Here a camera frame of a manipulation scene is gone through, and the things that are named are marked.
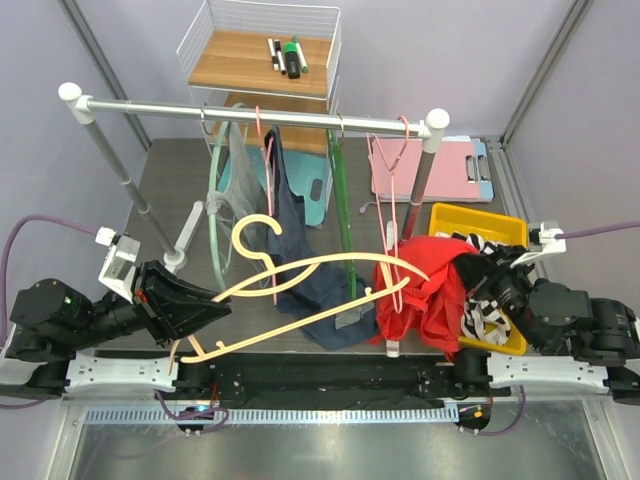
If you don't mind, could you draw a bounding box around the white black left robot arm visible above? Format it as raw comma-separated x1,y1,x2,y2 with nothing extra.
1,260,232,401

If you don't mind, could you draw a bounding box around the wooden hanger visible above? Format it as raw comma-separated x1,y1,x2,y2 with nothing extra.
167,214,431,376

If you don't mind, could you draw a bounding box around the teal folder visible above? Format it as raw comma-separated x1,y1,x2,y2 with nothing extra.
217,147,333,228

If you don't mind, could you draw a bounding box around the silver clothes rack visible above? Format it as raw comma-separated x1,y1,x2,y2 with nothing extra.
57,81,450,359

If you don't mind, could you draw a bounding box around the grey garment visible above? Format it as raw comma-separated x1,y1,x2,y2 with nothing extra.
205,121,266,225

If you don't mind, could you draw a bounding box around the mint green hanger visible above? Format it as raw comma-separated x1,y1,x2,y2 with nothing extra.
205,121,252,289

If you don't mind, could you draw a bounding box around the pink wire hanger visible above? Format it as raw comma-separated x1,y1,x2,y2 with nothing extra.
364,114,414,314
255,106,282,306

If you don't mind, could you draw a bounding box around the pink clipboard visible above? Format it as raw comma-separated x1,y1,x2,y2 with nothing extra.
369,137,473,202

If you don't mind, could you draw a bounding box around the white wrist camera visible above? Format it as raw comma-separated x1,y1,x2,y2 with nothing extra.
95,227,140,303
510,221,567,269

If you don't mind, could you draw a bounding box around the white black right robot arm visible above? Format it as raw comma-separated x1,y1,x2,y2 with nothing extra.
451,246,639,405

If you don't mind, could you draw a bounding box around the white slotted cable duct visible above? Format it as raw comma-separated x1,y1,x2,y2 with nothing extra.
84,404,459,426

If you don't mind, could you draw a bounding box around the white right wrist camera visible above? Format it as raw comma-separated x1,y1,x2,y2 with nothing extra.
510,221,567,269

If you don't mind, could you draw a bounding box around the yellow plastic tray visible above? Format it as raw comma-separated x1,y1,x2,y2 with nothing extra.
428,203,528,356

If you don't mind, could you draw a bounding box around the green plastic hanger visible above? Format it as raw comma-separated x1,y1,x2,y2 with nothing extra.
327,127,359,301

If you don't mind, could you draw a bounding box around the black white striped top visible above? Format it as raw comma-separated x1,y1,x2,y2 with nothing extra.
450,231,512,346

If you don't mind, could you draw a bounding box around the black white marker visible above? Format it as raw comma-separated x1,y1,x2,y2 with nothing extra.
273,39,287,75
267,38,280,71

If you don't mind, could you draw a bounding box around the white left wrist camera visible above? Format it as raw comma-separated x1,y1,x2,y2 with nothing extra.
95,227,140,303

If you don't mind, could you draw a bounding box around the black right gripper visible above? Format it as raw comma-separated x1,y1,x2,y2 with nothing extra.
446,244,545,351

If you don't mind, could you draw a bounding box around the green highlighter marker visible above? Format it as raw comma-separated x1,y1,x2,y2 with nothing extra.
284,41,302,79

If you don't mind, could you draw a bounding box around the red t-shirt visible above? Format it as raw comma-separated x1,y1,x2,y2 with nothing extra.
368,235,478,360

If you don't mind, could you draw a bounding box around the navy blue garment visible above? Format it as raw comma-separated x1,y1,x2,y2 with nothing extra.
264,126,378,350

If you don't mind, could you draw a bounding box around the white wire shelf basket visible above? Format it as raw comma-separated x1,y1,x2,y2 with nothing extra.
175,0,343,166

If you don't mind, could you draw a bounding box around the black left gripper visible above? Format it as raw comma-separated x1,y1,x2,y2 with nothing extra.
68,260,236,351

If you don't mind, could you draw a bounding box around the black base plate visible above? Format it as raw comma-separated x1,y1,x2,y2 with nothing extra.
164,350,493,411

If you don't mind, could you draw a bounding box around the green capped marker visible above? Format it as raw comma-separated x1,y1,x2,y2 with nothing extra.
292,35,309,73

